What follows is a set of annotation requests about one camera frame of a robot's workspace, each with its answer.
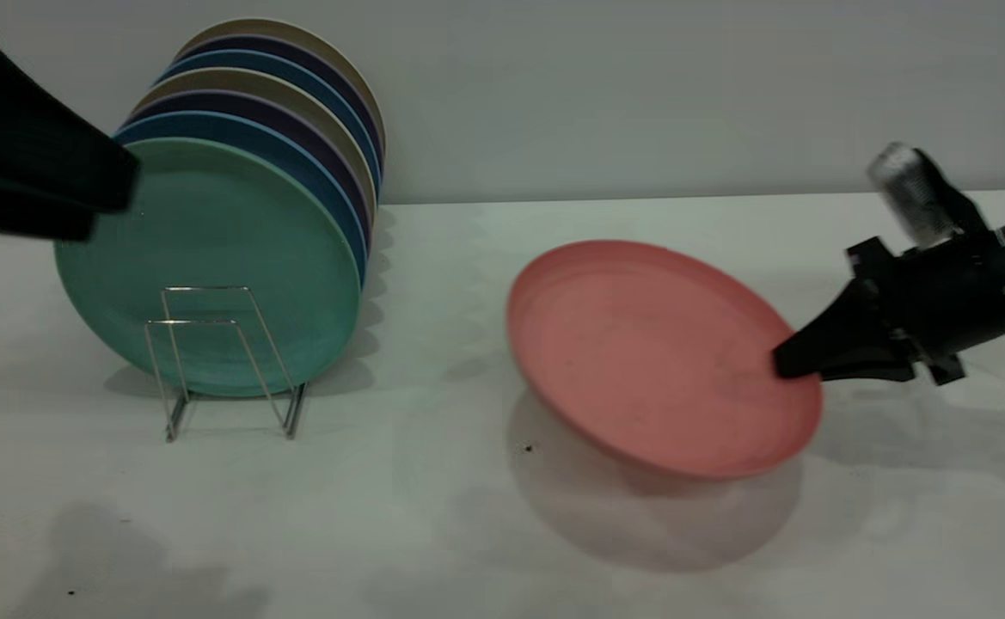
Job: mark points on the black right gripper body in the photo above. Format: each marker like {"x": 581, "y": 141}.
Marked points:
{"x": 940, "y": 297}

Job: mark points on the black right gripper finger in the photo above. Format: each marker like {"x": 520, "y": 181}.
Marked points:
{"x": 837, "y": 340}
{"x": 885, "y": 365}

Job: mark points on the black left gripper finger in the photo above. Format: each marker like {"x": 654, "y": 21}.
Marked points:
{"x": 29, "y": 129}
{"x": 21, "y": 215}

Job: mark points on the pink plate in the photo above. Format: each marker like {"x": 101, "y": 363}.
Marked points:
{"x": 640, "y": 352}

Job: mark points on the green plate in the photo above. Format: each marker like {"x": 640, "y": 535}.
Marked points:
{"x": 227, "y": 241}

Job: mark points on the beige plate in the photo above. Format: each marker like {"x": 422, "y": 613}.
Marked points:
{"x": 296, "y": 33}
{"x": 235, "y": 81}

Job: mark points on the dark purple plate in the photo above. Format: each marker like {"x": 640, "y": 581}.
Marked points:
{"x": 296, "y": 56}
{"x": 296, "y": 129}

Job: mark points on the blue plate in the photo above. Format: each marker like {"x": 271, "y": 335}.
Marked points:
{"x": 313, "y": 168}
{"x": 296, "y": 77}

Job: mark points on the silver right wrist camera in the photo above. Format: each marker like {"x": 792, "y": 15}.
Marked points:
{"x": 910, "y": 193}

